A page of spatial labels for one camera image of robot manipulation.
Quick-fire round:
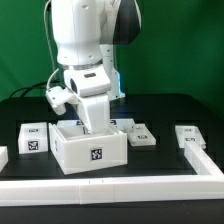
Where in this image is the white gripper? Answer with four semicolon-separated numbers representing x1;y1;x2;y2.
64;68;111;133

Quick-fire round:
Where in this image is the white cabinet box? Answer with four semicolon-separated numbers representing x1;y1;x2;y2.
49;124;127;175

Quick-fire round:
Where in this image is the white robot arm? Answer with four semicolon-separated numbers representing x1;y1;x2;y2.
51;0;141;133

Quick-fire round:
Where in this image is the white flat tagged top panel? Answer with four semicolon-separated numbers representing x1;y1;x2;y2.
57;118;135;131

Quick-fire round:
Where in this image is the white tagged cube block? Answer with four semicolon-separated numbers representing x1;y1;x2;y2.
18;122;48;154

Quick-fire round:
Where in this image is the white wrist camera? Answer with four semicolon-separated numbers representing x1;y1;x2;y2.
46;86;78;115

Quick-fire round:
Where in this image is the white hanging cable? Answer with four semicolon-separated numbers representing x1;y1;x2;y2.
43;0;63;91

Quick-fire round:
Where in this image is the black cable on table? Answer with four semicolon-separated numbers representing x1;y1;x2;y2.
8;81;61;99

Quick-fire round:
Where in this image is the white left rail stub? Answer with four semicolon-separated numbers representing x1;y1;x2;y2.
0;146;8;172

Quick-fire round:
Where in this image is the white front boundary rail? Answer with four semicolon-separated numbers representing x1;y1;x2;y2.
0;175;224;206

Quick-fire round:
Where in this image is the white boundary rail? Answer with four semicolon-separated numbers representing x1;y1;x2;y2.
184;141;224;177
0;175;224;206

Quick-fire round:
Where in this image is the white right boundary rail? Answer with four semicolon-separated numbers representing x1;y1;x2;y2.
184;141;224;177

